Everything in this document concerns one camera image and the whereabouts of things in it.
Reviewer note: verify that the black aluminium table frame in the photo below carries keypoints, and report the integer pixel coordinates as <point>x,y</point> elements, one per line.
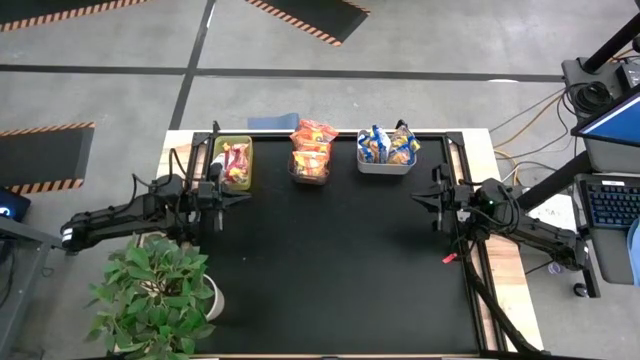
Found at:
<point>199,138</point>

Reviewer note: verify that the black backlit keyboard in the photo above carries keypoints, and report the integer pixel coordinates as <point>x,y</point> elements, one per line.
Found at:
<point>612,202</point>

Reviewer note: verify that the black hazard-striped floor mat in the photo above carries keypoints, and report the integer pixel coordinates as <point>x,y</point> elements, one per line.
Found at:
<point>40,155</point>
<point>50,10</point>
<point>320,15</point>

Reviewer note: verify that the black table clamp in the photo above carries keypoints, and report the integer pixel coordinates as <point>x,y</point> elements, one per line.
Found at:
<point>216,126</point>
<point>400,123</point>

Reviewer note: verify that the green leafy plant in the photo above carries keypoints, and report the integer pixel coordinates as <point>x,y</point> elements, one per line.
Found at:
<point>150,295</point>

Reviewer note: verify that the black stand pole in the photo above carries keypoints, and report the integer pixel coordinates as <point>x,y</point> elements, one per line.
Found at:
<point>612,45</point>

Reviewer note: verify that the white plastic bin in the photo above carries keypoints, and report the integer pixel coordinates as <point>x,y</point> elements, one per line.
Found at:
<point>385,169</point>

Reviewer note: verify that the green plastic bin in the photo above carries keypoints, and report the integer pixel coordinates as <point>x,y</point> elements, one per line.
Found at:
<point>217,142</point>

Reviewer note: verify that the grey computer desk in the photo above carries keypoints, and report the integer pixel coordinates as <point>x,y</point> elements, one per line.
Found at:
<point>615,260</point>

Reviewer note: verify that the black desk support bar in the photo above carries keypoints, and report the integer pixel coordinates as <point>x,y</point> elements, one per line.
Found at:
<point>555,180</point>

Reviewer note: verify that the white paper box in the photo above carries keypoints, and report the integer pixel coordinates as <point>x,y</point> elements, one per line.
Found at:
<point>555,212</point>

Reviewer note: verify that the grey side desk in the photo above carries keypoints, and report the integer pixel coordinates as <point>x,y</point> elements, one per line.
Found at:
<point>25,245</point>

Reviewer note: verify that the blue chair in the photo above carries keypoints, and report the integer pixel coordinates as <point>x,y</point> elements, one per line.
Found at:
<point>635,250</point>
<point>272,121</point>

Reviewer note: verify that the black blue-lit device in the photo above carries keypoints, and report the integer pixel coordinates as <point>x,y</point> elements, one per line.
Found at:
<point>10,205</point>

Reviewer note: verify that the black caster wheel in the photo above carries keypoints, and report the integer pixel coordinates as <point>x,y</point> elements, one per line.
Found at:
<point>580,289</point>

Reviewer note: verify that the clear water bottle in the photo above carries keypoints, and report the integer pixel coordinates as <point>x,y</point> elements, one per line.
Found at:
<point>555,268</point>

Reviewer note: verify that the white plant pot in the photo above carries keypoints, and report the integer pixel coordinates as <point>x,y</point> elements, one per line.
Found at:
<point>216,300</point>

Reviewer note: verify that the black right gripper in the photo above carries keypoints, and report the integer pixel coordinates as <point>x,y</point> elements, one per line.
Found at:
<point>450,200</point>

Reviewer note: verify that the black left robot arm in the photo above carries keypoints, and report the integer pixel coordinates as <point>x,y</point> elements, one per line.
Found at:
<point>115,220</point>

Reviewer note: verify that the small red tag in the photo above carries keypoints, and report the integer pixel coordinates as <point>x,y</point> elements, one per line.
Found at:
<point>449,258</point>

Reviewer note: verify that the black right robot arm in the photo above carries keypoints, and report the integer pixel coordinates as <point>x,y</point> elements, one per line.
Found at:
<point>540,235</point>

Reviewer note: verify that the computer monitor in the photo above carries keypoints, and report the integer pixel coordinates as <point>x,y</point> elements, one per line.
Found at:
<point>615,122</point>

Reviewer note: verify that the grey equipment base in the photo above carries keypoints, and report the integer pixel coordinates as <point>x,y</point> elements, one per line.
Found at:
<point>575,75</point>

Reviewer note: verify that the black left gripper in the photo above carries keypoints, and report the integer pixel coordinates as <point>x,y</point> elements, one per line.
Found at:
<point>210,197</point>

